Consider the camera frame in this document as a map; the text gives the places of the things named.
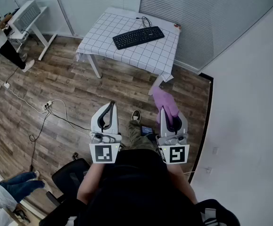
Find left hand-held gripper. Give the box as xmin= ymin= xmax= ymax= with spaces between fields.
xmin=88 ymin=101 xmax=123 ymax=164

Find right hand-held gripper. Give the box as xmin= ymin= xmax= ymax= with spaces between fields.
xmin=155 ymin=106 xmax=190 ymax=165

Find purple cloth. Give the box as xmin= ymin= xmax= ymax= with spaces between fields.
xmin=152 ymin=86 xmax=180 ymax=128

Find black keyboard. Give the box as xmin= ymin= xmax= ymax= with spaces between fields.
xmin=112 ymin=26 xmax=165 ymax=50

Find person's right forearm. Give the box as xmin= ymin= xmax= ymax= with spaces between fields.
xmin=168 ymin=163 xmax=199 ymax=206

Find person's left forearm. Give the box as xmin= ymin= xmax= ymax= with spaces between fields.
xmin=76 ymin=162 xmax=105 ymax=206

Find table with white grid cloth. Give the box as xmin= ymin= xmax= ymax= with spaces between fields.
xmin=75 ymin=7 xmax=182 ymax=83

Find blue battery pack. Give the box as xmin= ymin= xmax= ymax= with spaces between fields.
xmin=141 ymin=126 xmax=154 ymax=137

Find person's shoe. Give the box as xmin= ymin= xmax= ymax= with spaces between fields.
xmin=131 ymin=110 xmax=142 ymax=123

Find person's olive trousers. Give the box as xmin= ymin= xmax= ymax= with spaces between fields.
xmin=126 ymin=120 xmax=161 ymax=155

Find black office chair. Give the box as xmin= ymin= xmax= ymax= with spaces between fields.
xmin=45 ymin=152 xmax=91 ymax=207

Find person's black shirt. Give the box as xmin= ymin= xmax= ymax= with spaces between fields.
xmin=39 ymin=148 xmax=241 ymax=226

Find white desk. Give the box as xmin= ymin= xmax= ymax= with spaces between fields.
xmin=8 ymin=6 xmax=58 ymax=61

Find white window blinds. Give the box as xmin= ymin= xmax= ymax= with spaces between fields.
xmin=138 ymin=0 xmax=273 ymax=72

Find white grille appliance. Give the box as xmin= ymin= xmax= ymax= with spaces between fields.
xmin=8 ymin=0 xmax=42 ymax=32

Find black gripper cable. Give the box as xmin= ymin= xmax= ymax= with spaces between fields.
xmin=150 ymin=135 xmax=163 ymax=157

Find black floor cable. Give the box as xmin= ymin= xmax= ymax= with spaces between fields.
xmin=29 ymin=109 xmax=51 ymax=171
xmin=48 ymin=111 xmax=92 ymax=131

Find white shoulder strap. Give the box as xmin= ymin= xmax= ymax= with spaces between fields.
xmin=65 ymin=216 xmax=78 ymax=226
xmin=201 ymin=207 xmax=218 ymax=226

